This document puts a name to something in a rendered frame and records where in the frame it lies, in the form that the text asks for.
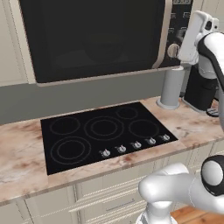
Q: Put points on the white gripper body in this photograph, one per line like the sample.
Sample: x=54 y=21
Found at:
x=191 y=40

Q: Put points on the cream wall cupboard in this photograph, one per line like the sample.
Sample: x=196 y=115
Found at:
x=211 y=7
x=11 y=43

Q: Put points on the black coffee machine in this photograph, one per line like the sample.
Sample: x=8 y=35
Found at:
x=201 y=90

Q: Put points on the grey paper towel roll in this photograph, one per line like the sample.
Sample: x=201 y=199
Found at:
x=172 y=87

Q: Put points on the black and silver microwave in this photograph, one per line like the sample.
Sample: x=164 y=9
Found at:
x=96 y=40

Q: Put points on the black hob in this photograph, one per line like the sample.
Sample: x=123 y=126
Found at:
x=102 y=134

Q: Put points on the cream cupboard door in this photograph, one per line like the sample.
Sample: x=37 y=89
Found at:
x=10 y=214
x=49 y=207

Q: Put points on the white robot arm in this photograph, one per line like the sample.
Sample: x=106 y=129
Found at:
x=170 y=189

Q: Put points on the black microwave door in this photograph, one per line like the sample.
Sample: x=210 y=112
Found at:
x=93 y=38

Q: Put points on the cream drawer front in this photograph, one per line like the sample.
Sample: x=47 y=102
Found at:
x=116 y=182
x=116 y=214
x=189 y=157
x=218 y=147

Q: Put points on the silver hob knob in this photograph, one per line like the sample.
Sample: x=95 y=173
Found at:
x=166 y=137
x=151 y=141
x=136 y=144
x=105 y=152
x=121 y=149

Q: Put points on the silver microwave knob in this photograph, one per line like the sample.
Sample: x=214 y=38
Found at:
x=173 y=50

